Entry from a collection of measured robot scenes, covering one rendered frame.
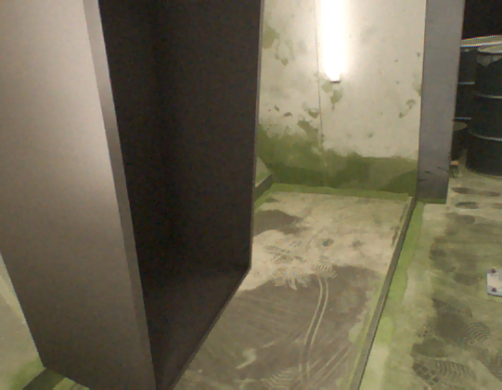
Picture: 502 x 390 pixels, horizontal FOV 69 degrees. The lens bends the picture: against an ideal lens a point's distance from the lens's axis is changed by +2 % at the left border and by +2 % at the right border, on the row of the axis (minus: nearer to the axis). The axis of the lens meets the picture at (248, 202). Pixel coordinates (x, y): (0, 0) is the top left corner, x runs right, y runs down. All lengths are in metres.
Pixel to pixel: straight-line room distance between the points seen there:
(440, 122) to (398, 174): 0.43
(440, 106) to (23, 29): 2.30
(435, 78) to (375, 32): 0.45
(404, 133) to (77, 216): 2.25
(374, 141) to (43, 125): 2.30
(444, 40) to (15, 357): 2.59
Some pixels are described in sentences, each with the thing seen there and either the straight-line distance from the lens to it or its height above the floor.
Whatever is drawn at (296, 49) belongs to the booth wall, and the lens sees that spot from 2.72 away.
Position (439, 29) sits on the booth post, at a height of 1.09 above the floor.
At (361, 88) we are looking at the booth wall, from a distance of 2.62.
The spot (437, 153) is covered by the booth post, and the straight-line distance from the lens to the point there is 2.66.
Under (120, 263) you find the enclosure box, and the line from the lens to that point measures 0.68.
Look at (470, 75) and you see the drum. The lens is 3.64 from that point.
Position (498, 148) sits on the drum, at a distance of 3.17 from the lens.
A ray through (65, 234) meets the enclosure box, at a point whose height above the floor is 0.96.
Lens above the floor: 1.24
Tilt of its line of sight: 25 degrees down
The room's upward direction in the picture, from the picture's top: 10 degrees counter-clockwise
